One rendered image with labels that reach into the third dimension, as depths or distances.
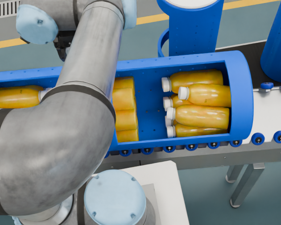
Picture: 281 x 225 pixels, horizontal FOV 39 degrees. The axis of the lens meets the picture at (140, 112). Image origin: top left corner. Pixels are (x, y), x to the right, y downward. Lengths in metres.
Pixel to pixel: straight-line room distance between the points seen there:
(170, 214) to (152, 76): 0.51
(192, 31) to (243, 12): 1.34
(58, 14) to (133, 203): 0.38
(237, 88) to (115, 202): 0.54
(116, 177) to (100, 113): 0.37
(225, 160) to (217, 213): 0.87
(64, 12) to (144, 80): 0.69
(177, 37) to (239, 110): 0.66
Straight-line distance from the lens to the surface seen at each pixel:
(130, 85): 1.25
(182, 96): 1.20
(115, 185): 0.80
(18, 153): 0.40
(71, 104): 0.43
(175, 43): 1.76
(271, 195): 2.36
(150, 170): 1.11
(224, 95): 1.22
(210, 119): 1.21
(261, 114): 1.47
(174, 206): 1.08
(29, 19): 0.73
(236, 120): 1.17
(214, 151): 1.39
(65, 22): 0.75
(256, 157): 1.47
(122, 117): 1.21
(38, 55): 2.86
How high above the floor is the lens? 2.20
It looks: 62 degrees down
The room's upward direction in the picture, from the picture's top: 7 degrees counter-clockwise
